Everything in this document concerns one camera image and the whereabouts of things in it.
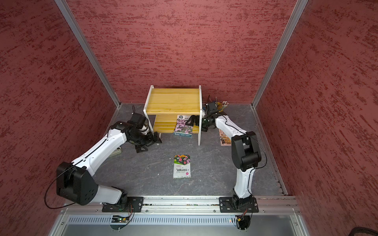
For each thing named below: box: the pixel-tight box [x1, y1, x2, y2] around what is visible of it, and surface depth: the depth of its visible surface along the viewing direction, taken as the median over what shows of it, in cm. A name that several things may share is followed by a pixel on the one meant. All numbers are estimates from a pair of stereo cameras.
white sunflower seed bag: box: [173, 154, 191, 179], surface depth 89 cm
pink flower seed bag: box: [172, 115, 193, 138], surface depth 87 cm
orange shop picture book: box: [219, 128, 232, 147], surface depth 102 cm
